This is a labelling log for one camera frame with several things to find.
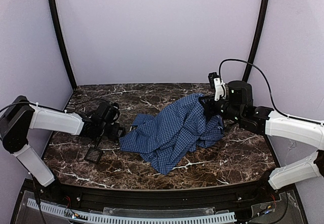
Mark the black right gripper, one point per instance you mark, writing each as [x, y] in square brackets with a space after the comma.
[211, 106]

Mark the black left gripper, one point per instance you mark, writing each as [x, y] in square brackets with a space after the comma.
[102, 135]

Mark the blue checked shirt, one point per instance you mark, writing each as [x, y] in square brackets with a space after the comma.
[163, 140]

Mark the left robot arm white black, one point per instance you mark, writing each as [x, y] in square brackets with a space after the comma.
[22, 115]

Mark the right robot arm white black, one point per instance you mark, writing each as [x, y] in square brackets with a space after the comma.
[234, 101]

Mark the black square box lid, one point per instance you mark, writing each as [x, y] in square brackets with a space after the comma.
[93, 155]

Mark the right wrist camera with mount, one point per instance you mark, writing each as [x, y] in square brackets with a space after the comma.
[218, 85]

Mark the black front aluminium rail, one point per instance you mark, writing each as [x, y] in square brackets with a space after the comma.
[231, 196]

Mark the white slotted cable duct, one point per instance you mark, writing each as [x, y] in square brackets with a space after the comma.
[115, 215]

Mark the right black frame post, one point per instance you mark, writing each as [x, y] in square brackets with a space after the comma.
[258, 31]

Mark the black frame post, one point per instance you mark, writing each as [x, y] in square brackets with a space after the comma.
[258, 31]
[61, 43]

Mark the left black frame post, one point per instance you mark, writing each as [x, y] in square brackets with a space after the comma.
[61, 43]

